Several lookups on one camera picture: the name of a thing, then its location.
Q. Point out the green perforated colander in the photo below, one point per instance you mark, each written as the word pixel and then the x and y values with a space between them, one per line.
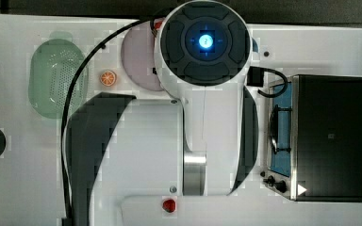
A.
pixel 53 66

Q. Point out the blue cup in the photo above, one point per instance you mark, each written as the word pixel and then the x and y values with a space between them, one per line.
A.
pixel 255 46

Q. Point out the lilac round plate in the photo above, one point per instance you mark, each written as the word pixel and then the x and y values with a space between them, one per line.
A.
pixel 137 56

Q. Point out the orange slice toy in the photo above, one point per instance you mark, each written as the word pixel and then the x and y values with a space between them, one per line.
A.
pixel 108 78

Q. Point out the red ketchup bottle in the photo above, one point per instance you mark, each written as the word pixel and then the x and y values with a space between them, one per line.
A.
pixel 158 24

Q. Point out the black toaster oven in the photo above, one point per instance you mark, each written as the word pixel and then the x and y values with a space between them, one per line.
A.
pixel 315 139

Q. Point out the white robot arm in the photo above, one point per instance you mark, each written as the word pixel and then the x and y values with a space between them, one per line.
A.
pixel 199 139

